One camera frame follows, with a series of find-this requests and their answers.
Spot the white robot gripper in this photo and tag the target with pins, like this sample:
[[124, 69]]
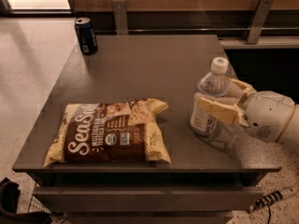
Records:
[[267, 115]]

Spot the clear plastic water bottle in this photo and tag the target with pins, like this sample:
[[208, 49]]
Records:
[[212, 86]]

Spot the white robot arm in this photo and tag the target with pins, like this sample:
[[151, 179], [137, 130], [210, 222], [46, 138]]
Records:
[[265, 115]]

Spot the brown sea salt chip bag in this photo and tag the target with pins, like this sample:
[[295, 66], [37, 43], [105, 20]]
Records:
[[124, 131]]

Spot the black bag on floor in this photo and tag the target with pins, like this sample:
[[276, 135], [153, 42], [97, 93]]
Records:
[[9, 196]]

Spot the black white striped power strip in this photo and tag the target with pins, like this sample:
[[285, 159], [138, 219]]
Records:
[[274, 197]]

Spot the blue soda can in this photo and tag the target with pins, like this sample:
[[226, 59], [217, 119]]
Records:
[[86, 36]]

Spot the grey cabinet drawer front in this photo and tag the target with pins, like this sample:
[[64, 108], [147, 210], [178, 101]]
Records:
[[147, 199]]

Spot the right metal rail bracket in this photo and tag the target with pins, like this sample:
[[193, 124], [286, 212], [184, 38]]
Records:
[[259, 17]]

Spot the metal rail bracket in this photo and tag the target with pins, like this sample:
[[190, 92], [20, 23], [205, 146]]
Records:
[[259, 17], [120, 16]]

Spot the left metal rail bracket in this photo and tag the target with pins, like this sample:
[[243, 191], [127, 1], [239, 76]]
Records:
[[120, 16]]

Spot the wire basket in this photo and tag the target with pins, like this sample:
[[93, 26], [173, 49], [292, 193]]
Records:
[[36, 206]]

